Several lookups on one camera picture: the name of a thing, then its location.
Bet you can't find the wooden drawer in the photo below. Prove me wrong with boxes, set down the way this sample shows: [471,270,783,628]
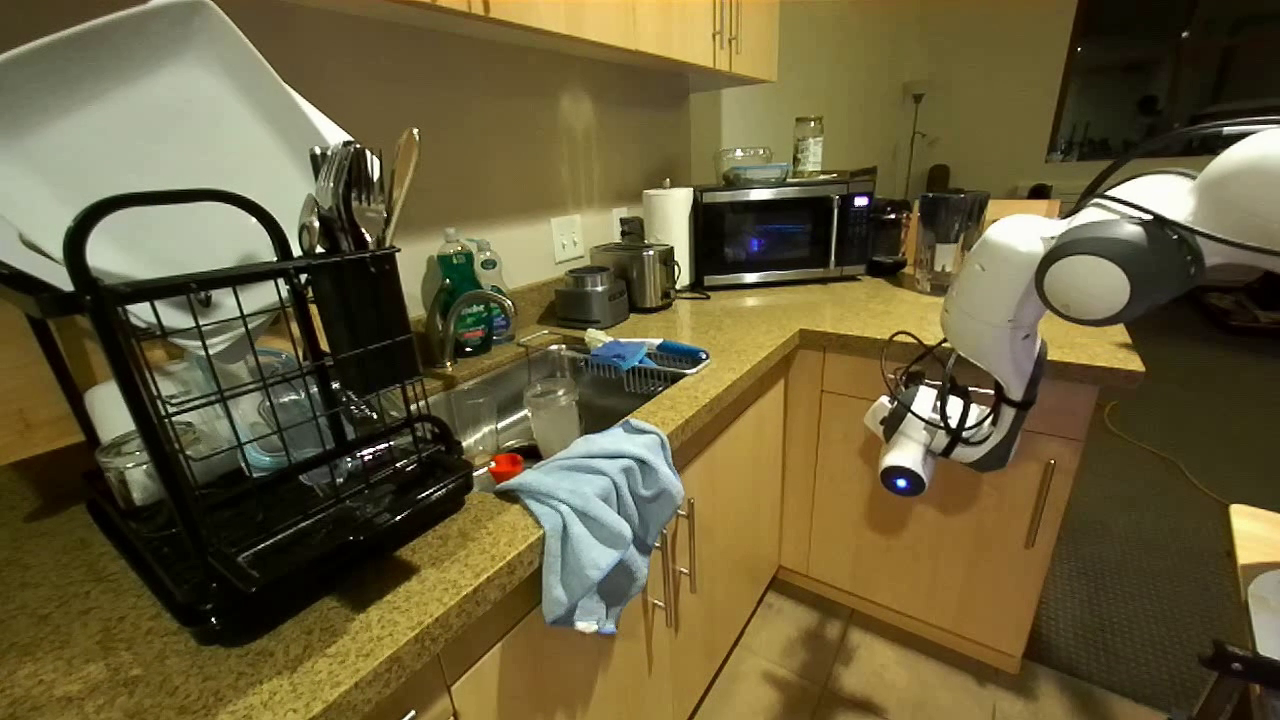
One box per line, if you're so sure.
[820,353,1098,456]

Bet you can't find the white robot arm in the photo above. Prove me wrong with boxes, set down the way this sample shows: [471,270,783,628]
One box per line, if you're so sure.
[865,127,1280,495]

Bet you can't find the lower cabinet door below drawer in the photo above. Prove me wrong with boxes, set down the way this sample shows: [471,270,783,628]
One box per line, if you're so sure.
[798,431,1078,673]

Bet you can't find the blue sponge cloth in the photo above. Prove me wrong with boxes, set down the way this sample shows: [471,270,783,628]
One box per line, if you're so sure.
[589,339,707,378]

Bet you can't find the silver toaster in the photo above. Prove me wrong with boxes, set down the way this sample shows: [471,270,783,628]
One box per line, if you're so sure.
[591,244,675,313]

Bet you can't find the glass cup in sink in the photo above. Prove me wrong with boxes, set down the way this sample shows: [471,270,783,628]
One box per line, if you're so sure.
[525,353,579,456]

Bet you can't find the blue dish towel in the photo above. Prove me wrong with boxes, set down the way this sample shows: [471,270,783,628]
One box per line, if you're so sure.
[501,419,683,638]

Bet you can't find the white paper towel roll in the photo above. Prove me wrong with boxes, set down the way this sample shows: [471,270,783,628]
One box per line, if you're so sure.
[644,185,694,288]

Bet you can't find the black microwave oven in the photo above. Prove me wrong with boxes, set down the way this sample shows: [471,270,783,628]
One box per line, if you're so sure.
[693,185,875,288]

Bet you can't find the kitchen sink faucet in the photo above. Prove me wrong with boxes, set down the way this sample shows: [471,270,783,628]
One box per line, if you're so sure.
[443,288,517,370]

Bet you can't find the red small object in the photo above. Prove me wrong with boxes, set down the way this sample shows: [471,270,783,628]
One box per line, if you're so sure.
[486,451,525,484]

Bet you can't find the green dish soap bottle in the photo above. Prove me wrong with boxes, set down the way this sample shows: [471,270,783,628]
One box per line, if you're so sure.
[431,228,517,360]

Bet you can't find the glass jar on microwave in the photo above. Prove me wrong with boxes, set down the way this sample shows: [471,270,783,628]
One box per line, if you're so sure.
[790,115,823,177]

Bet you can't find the lower cabinet door under sink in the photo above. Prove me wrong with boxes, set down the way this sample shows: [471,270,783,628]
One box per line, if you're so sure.
[450,385,783,720]

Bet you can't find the wooden spoon in rack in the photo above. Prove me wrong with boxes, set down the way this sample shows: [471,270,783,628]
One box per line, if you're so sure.
[381,127,419,244]

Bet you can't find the upper wooden cabinets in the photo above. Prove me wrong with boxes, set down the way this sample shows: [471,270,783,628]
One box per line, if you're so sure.
[335,0,778,79]

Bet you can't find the black coffee maker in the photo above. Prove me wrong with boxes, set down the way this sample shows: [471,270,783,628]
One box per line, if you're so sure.
[912,187,986,296]

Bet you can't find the black dish rack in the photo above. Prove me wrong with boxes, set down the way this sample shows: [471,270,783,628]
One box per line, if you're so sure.
[63,187,471,646]

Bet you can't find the white plate in rack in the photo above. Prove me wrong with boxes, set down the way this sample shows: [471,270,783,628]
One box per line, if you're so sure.
[0,0,342,293]

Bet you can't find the white wall outlet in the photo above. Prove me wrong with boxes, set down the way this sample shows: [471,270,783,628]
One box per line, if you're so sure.
[553,216,582,266]

